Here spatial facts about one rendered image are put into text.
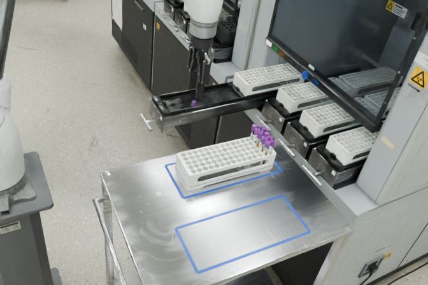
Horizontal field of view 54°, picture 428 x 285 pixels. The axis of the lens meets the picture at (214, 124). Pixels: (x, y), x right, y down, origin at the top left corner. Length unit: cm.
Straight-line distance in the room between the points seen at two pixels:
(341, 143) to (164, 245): 70
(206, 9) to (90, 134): 154
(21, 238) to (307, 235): 89
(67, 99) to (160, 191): 187
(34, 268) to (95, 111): 145
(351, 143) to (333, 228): 36
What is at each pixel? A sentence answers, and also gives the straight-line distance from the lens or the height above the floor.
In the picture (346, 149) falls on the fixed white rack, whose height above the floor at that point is 86.
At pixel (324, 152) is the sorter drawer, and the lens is 149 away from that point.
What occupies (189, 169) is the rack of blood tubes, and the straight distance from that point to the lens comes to 121.
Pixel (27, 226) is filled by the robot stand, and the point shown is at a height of 59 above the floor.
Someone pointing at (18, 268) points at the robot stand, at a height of 39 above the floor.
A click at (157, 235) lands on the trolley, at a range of 113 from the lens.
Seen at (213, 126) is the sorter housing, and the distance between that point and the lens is 212.
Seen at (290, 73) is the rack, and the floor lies 86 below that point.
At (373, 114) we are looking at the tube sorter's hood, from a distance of 139.
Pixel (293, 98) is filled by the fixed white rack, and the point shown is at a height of 86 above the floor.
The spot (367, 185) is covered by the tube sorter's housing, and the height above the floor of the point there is 77.
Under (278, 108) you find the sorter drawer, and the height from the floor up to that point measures 82.
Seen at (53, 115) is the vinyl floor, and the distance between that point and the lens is 287.
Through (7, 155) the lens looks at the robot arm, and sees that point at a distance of 130.
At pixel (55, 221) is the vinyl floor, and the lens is 225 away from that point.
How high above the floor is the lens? 172
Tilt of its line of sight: 38 degrees down
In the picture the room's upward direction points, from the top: 9 degrees clockwise
